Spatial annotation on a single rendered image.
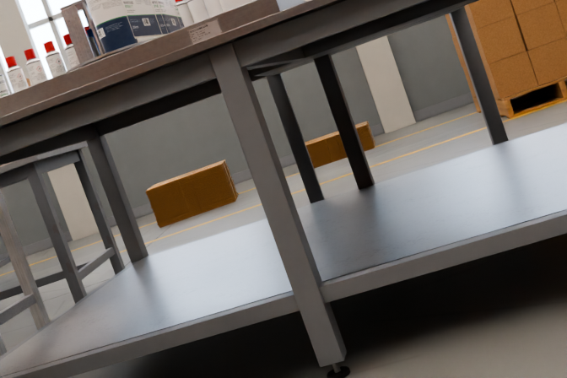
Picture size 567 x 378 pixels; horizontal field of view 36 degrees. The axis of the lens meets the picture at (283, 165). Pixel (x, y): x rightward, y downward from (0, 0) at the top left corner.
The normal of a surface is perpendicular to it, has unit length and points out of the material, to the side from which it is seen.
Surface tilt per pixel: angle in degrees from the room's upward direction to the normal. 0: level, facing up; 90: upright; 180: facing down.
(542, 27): 90
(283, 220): 90
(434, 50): 90
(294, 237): 90
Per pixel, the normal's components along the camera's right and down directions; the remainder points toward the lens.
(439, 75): -0.07, 0.11
